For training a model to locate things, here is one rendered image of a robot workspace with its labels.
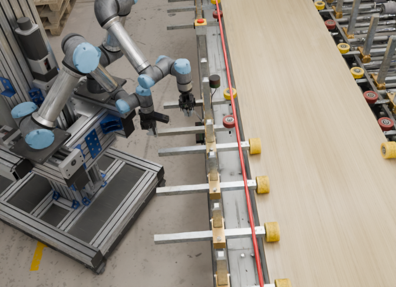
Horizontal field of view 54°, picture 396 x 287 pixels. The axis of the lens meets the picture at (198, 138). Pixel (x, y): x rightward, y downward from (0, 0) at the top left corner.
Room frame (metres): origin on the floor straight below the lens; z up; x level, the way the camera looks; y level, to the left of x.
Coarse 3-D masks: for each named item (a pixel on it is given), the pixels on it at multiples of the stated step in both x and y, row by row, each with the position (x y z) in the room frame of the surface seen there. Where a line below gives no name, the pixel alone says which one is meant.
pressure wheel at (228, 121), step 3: (225, 117) 1.63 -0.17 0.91; (228, 117) 1.63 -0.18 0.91; (231, 117) 1.63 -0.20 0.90; (225, 120) 1.60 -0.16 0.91; (228, 120) 1.60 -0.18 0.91; (231, 120) 1.60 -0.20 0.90; (225, 123) 1.58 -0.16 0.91; (228, 123) 1.58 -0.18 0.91; (231, 123) 1.57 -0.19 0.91; (234, 123) 1.58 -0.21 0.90; (225, 126) 1.58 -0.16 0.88; (228, 126) 1.57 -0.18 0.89; (231, 126) 1.57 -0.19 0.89; (234, 126) 1.58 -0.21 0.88
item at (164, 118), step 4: (156, 112) 1.64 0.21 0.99; (152, 116) 1.60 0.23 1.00; (156, 116) 1.61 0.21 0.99; (160, 116) 1.62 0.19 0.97; (164, 116) 1.63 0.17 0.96; (168, 116) 1.64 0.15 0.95; (156, 120) 1.60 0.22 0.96; (160, 120) 1.60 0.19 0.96; (164, 120) 1.60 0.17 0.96; (168, 120) 1.61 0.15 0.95
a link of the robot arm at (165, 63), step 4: (160, 56) 1.68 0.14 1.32; (164, 56) 1.68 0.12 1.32; (156, 60) 1.66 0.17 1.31; (160, 60) 1.65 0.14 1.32; (164, 60) 1.64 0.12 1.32; (168, 60) 1.63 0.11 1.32; (172, 60) 1.63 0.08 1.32; (156, 64) 1.61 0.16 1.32; (160, 64) 1.61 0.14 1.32; (164, 64) 1.61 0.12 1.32; (168, 64) 1.61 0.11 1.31; (172, 64) 1.60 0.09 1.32; (160, 68) 1.58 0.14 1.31; (164, 68) 1.59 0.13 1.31; (168, 68) 1.60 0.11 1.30; (164, 72) 1.58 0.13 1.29; (168, 72) 1.59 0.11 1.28; (164, 76) 1.58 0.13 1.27
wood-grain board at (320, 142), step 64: (256, 0) 3.00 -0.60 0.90; (256, 64) 2.11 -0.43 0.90; (320, 64) 2.04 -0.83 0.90; (256, 128) 1.52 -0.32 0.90; (320, 128) 1.47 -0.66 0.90; (256, 192) 1.09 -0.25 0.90; (320, 192) 1.06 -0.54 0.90; (384, 192) 1.02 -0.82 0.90; (320, 256) 0.74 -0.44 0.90; (384, 256) 0.71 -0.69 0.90
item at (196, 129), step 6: (198, 126) 1.63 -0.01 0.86; (216, 126) 1.61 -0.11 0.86; (222, 126) 1.61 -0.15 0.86; (162, 132) 1.61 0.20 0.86; (168, 132) 1.61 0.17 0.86; (174, 132) 1.61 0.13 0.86; (180, 132) 1.60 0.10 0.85; (186, 132) 1.60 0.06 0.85; (192, 132) 1.60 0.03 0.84; (198, 132) 1.60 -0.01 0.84; (204, 132) 1.60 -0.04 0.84
